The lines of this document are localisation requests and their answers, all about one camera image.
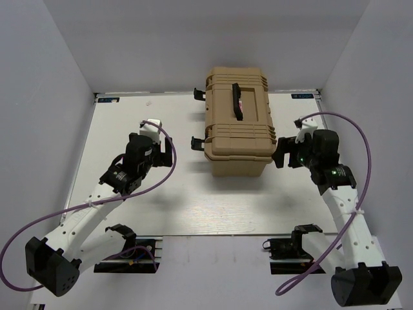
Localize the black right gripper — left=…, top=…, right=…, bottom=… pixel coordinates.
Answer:
left=272, top=132, right=319, bottom=170

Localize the tan plastic toolbox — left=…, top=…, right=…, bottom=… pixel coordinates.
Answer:
left=191, top=67, right=277, bottom=177

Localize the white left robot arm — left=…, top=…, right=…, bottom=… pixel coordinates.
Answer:
left=25, top=133, right=176, bottom=297

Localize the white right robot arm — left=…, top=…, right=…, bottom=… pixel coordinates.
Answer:
left=272, top=129, right=402, bottom=307

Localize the blue xdof label sticker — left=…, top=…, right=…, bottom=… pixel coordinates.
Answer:
left=291, top=93, right=314, bottom=99
left=97, top=97, right=120, bottom=103

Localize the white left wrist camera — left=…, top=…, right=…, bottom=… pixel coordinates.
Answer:
left=139, top=118, right=162, bottom=144

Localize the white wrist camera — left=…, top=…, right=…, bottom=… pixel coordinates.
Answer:
left=294, top=117, right=318, bottom=143
left=139, top=118, right=162, bottom=144

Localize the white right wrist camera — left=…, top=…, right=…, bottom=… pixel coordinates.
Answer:
left=294, top=117, right=318, bottom=143

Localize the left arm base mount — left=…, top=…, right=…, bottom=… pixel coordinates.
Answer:
left=93, top=237, right=163, bottom=274

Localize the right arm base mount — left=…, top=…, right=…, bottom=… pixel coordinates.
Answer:
left=262, top=224, right=323, bottom=275

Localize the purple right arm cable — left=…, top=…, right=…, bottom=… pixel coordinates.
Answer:
left=274, top=111, right=372, bottom=297

